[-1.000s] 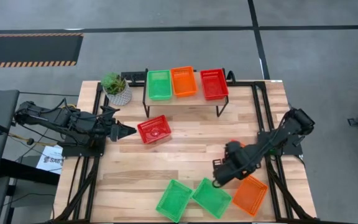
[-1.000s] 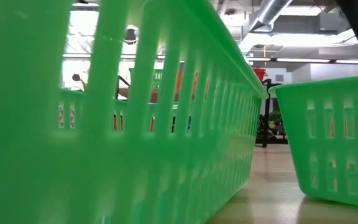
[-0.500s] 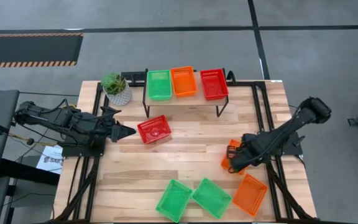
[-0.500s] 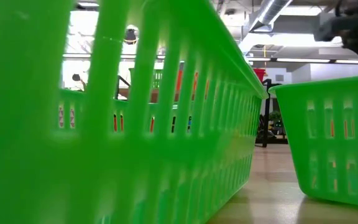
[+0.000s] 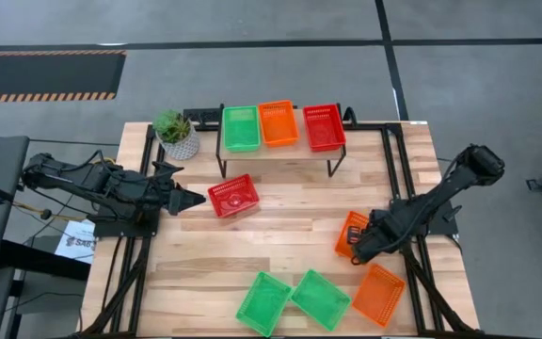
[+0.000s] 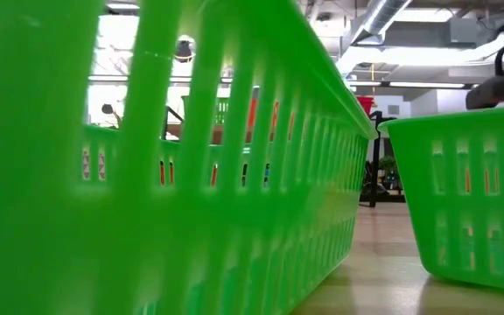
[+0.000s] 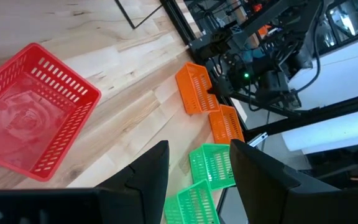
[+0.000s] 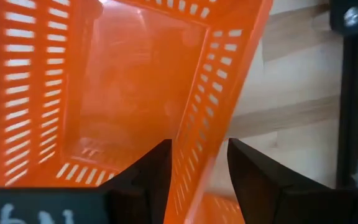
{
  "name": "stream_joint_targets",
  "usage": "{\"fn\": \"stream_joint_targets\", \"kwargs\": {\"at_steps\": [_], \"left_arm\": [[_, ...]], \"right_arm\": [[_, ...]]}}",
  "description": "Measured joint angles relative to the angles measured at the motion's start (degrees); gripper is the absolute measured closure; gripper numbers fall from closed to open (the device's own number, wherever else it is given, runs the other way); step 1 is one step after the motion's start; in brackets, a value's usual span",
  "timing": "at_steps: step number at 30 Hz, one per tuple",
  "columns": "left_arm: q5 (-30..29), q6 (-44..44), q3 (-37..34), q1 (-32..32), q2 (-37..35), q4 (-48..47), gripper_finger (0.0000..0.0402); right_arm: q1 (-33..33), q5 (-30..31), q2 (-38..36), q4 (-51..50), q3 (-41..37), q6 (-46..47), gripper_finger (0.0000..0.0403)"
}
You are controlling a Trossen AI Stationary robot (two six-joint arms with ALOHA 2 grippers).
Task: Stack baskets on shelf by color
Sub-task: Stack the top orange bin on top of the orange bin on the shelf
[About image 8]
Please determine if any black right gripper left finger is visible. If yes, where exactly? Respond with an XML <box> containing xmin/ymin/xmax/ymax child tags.
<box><xmin>103</xmin><ymin>138</ymin><xmax>173</xmax><ymax>224</ymax></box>

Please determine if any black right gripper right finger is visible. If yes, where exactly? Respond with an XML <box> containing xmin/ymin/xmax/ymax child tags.
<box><xmin>227</xmin><ymin>138</ymin><xmax>356</xmax><ymax>224</ymax></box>

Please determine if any orange plastic basket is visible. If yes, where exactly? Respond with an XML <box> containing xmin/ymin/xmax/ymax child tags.
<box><xmin>194</xmin><ymin>191</ymin><xmax>242</xmax><ymax>224</ymax></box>
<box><xmin>0</xmin><ymin>0</ymin><xmax>275</xmax><ymax>224</ymax></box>

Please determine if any black metal shelf frame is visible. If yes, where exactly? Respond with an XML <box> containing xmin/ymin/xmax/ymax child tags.
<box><xmin>329</xmin><ymin>0</ymin><xmax>358</xmax><ymax>190</ymax></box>

